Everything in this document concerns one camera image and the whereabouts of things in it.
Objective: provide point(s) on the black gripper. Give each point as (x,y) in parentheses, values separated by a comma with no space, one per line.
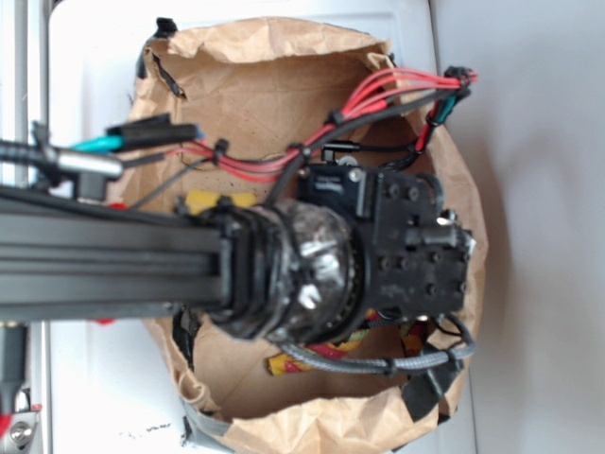
(418,253)

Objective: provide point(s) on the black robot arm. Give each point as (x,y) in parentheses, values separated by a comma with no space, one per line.
(175,260)

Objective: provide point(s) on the yellow sponge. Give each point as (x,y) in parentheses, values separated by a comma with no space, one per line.
(200,200)

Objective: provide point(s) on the brown paper bag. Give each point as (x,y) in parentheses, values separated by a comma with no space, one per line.
(387,122)

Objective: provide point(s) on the multicoloured rope toy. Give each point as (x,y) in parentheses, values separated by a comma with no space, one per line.
(412,336)

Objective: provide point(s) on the aluminium extrusion rail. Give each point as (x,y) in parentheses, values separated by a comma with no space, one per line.
(26,163)

